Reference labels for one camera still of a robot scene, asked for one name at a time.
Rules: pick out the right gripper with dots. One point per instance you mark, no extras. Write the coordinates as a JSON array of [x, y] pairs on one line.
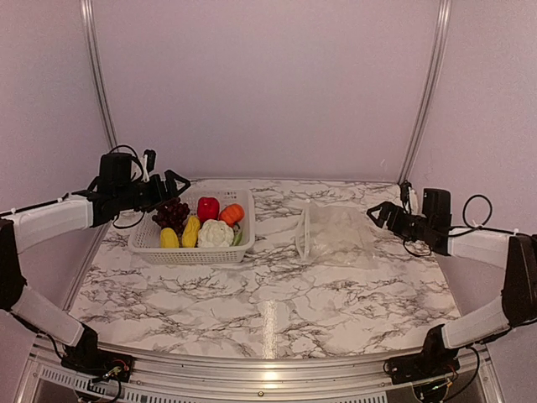
[[388, 207]]

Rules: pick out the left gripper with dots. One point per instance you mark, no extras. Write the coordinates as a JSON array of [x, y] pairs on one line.
[[159, 194]]

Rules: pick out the purple fake grapes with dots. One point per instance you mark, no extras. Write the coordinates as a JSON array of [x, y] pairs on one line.
[[172, 214]]

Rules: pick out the red fake fruit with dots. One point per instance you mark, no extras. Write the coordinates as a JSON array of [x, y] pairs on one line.
[[208, 208]]

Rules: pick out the white plastic basket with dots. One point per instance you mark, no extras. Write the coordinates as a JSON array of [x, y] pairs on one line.
[[144, 239]]

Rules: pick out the yellow fake corn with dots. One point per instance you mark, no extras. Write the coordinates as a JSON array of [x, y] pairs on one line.
[[169, 239], [189, 236]]

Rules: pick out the clear zip top bag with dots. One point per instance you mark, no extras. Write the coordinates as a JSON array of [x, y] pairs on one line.
[[302, 237]]

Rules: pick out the orange fake pumpkin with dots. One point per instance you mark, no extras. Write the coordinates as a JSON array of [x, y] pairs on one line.
[[232, 214]]

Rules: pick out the white fake cauliflower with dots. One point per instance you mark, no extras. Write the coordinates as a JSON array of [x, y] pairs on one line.
[[215, 234]]

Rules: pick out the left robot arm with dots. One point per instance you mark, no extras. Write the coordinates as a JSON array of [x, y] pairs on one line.
[[39, 241]]

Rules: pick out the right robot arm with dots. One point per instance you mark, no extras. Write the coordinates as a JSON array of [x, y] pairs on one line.
[[492, 271]]

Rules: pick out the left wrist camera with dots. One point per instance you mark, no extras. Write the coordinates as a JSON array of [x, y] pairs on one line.
[[148, 163]]

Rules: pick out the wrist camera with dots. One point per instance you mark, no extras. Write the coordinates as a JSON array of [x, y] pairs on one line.
[[408, 197], [148, 163]]

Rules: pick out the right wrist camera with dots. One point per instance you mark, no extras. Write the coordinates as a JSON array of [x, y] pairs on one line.
[[408, 197]]

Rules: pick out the right aluminium frame post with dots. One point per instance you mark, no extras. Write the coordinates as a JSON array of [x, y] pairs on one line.
[[432, 78]]

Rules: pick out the aluminium frame post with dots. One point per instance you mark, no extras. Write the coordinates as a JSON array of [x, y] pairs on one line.
[[89, 24], [432, 78]]

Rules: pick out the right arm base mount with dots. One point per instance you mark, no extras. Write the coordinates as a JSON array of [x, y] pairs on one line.
[[423, 365]]

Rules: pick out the left aluminium frame post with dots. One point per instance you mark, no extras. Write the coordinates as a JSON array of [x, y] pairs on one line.
[[89, 24]]

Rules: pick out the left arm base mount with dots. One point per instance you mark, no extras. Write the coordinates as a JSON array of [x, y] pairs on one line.
[[86, 357]]

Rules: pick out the front aluminium rail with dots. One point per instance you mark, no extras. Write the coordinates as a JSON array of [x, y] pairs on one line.
[[168, 377]]

